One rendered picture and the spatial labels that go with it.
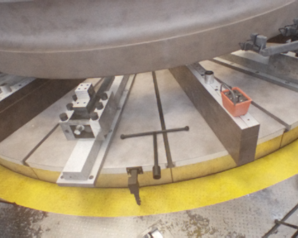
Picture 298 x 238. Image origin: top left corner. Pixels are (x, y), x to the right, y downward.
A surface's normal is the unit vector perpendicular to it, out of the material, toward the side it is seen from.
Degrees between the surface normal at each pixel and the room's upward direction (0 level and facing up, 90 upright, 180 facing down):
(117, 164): 0
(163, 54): 90
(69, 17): 90
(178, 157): 0
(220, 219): 0
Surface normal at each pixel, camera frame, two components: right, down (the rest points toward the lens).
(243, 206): -0.14, -0.78
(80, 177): -0.12, 0.62
